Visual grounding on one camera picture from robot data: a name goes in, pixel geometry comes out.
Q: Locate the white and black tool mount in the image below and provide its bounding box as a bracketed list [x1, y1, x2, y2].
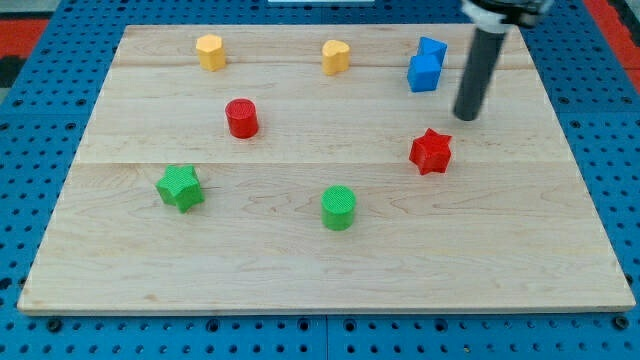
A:
[461, 0, 554, 33]

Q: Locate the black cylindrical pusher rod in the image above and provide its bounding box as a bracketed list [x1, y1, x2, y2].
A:
[453, 28, 506, 121]

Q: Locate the red star block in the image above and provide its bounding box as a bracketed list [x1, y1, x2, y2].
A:
[409, 128, 452, 175]

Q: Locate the green star block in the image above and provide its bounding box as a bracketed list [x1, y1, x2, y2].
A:
[155, 164, 205, 213]

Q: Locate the blue triangle block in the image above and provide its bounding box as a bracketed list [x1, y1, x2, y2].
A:
[416, 37, 448, 65]

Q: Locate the blue cube block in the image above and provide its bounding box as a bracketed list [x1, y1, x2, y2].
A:
[407, 55, 442, 92]

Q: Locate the yellow heart block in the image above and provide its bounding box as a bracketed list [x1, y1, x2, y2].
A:
[321, 39, 351, 75]

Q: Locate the green cylinder block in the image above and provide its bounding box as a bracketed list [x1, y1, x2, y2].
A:
[321, 185, 356, 231]

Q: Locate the wooden board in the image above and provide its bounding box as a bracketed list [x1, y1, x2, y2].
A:
[18, 24, 636, 316]

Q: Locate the red cylinder block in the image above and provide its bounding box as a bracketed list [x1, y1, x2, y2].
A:
[225, 98, 259, 139]

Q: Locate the yellow hexagon block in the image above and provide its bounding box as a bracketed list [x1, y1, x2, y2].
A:
[196, 34, 226, 71]

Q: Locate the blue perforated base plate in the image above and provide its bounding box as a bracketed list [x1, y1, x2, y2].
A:
[1, 1, 639, 359]

